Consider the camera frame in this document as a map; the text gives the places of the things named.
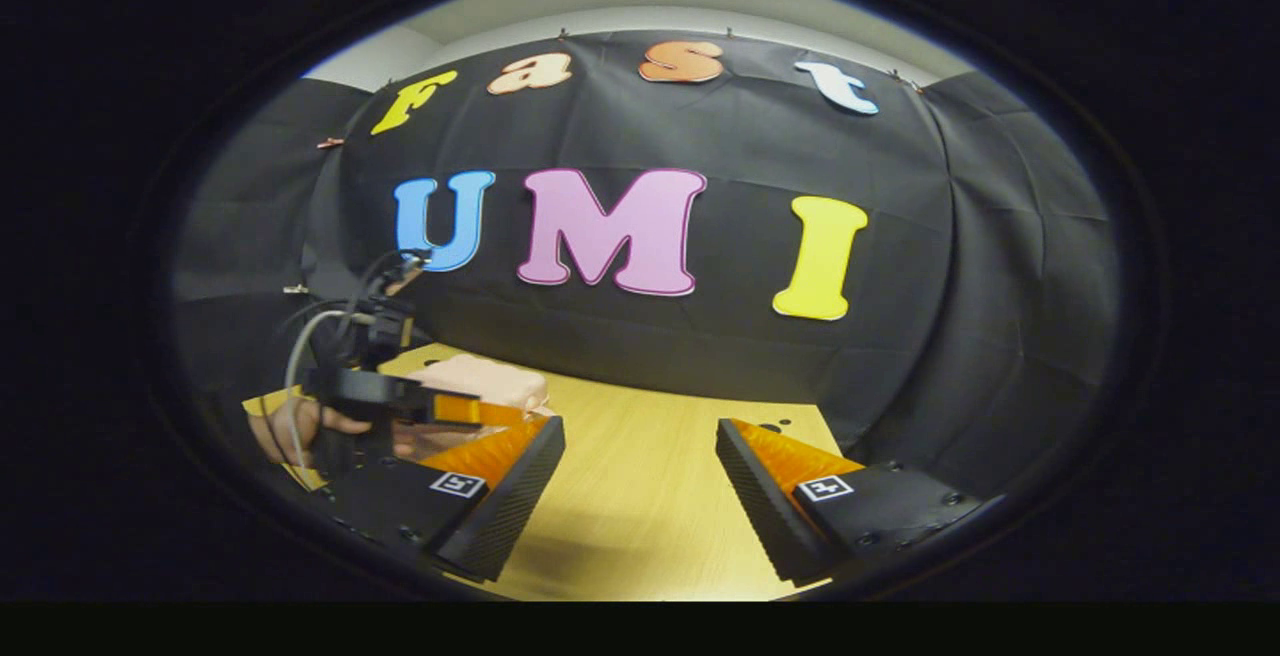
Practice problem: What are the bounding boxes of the black backdrop cloth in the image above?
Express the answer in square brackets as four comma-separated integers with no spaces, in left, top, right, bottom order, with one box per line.
[170,29,1121,497]

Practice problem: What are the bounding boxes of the pink suitcase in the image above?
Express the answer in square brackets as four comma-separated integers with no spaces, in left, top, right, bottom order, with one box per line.
[395,354,553,462]

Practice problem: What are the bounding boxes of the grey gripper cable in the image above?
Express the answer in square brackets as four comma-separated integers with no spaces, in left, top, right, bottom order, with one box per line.
[283,308,351,467]

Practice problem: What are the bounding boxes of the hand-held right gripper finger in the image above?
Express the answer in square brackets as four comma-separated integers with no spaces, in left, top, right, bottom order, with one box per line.
[398,386,531,429]

